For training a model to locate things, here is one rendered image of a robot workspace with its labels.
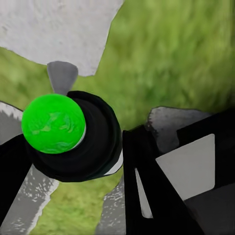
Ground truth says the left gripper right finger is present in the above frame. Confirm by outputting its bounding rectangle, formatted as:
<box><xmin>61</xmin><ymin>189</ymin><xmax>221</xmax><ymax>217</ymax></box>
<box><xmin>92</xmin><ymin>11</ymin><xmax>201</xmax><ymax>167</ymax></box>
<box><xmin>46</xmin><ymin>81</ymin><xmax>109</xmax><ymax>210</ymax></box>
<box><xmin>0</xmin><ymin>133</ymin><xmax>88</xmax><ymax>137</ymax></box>
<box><xmin>122</xmin><ymin>130</ymin><xmax>205</xmax><ymax>235</ymax></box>

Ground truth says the insectifuge atomizer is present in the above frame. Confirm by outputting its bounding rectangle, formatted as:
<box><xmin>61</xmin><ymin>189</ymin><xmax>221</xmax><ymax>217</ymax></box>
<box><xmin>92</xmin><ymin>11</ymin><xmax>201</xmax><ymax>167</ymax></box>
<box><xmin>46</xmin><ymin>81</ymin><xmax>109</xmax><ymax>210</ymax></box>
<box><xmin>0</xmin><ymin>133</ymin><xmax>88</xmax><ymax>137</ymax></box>
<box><xmin>22</xmin><ymin>61</ymin><xmax>123</xmax><ymax>182</ymax></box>

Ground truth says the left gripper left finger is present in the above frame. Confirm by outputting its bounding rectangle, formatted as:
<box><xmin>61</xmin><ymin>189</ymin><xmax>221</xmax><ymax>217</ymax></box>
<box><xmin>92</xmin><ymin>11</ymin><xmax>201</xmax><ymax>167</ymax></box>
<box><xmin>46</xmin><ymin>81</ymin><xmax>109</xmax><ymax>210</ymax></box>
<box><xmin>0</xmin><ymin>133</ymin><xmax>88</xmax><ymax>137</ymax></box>
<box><xmin>0</xmin><ymin>134</ymin><xmax>33</xmax><ymax>226</ymax></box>

